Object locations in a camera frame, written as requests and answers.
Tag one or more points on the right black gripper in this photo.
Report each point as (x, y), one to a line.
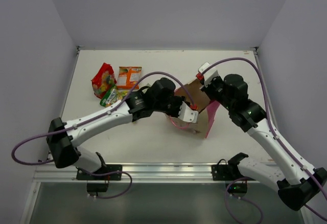
(208, 88)

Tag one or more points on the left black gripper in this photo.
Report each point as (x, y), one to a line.
(176, 105)

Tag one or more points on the pink and white paper bag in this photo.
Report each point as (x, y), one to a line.
(207, 110)

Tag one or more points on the orange snack packet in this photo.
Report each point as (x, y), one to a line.
(128, 76)

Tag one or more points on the green yellow snack packet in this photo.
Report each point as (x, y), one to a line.
(112, 96)

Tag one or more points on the red snack packet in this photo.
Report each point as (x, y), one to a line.
(103, 81)

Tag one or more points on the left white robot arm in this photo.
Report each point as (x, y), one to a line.
(65, 138)

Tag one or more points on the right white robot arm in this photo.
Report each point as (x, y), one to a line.
(300, 181)

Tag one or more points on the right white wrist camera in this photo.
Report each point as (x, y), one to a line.
(206, 73)

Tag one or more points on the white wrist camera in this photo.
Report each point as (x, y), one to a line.
(186, 114)
(206, 73)

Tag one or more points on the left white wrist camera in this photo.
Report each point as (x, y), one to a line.
(186, 114)

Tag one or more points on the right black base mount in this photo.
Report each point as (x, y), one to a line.
(228, 171)

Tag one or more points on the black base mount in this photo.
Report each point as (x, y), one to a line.
(100, 179)
(228, 171)

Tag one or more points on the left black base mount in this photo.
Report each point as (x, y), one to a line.
(100, 179)

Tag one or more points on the aluminium front rail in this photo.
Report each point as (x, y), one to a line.
(140, 172)

